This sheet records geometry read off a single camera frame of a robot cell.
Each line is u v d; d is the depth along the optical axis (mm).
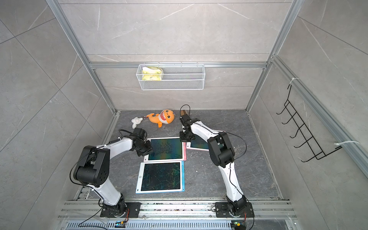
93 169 477
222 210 726
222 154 575
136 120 1083
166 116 1064
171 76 1005
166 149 960
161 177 841
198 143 991
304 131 673
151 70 870
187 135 883
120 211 661
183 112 1146
